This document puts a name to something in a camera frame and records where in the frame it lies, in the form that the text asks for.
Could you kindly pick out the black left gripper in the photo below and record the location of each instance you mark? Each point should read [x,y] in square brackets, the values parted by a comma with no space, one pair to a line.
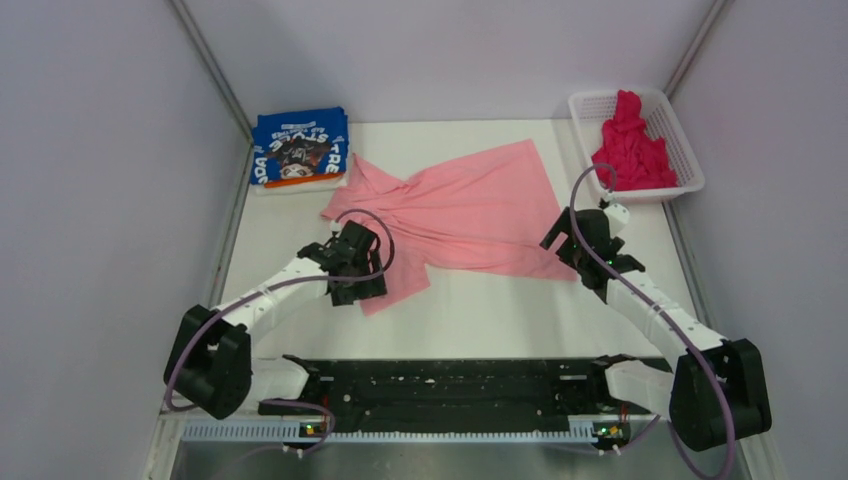
[345,296]

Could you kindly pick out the folded blue printed t-shirt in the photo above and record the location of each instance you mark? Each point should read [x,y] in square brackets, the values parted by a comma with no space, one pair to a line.
[297,147]

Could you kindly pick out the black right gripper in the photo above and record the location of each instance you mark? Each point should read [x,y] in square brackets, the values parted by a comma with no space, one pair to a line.
[563,225]

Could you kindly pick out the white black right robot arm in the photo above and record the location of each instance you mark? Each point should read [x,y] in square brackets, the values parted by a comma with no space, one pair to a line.
[714,389]

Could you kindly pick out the folded white orange t-shirt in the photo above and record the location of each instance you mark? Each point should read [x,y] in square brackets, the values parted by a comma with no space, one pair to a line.
[318,183]

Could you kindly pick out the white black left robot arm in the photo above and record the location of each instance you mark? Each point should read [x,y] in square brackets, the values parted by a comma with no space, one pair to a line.
[211,360]

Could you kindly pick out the magenta t-shirt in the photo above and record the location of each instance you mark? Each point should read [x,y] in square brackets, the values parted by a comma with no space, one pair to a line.
[637,161]

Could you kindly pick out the light pink t-shirt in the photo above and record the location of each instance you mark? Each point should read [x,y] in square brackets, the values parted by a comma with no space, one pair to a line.
[486,212]

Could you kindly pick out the aluminium rail frame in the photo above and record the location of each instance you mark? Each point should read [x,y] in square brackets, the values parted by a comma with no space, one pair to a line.
[265,446]

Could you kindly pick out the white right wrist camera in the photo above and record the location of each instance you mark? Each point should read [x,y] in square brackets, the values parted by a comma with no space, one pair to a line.
[618,216]

